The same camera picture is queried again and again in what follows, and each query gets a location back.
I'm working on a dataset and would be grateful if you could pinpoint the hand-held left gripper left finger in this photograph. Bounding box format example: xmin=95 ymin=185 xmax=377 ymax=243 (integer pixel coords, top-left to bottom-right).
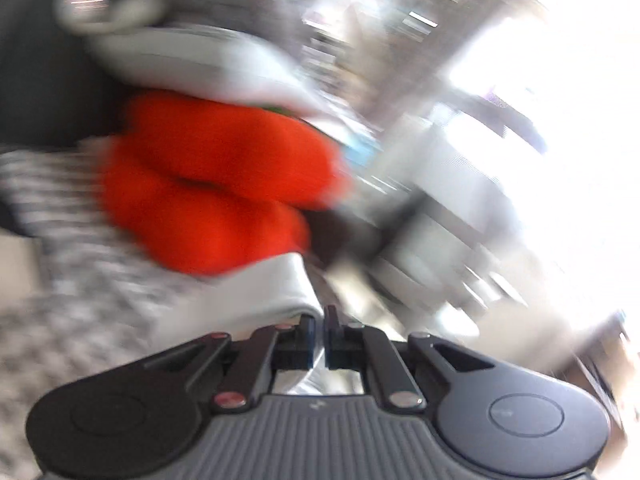
xmin=145 ymin=312 xmax=317 ymax=411

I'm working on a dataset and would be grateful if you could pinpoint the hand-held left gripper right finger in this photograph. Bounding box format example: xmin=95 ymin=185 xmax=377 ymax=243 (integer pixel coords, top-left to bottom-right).
xmin=324 ymin=305 xmax=493 ymax=409

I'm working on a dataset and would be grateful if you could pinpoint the white bear print sweatshirt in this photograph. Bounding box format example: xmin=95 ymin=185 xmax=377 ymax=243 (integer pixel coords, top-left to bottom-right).
xmin=150 ymin=252 xmax=366 ymax=396

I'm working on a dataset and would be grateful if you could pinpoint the grey quilted blanket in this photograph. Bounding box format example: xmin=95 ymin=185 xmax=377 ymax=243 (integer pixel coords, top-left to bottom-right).
xmin=0 ymin=140 xmax=401 ymax=480

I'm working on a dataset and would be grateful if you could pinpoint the light grey pillow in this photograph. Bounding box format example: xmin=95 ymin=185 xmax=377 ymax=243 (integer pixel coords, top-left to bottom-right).
xmin=85 ymin=25 xmax=326 ymax=116

